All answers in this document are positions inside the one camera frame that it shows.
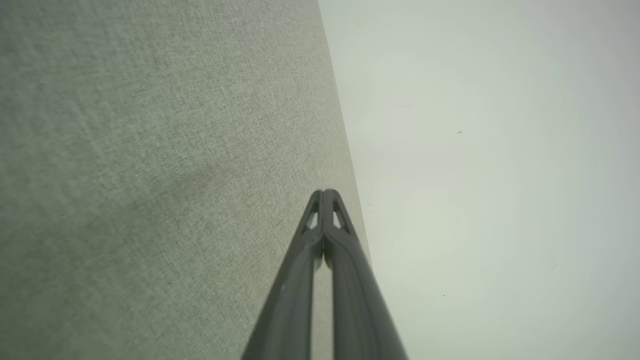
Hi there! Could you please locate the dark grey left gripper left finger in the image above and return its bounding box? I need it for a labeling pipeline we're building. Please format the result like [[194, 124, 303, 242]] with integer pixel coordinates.
[[241, 190, 326, 360]]

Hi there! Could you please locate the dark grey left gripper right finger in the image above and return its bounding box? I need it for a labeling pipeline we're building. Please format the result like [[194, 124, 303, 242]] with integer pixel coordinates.
[[324, 189, 409, 360]]

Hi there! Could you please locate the grey fabric sofa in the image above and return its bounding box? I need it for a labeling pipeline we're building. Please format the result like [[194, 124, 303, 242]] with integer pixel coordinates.
[[0, 0, 374, 360]]

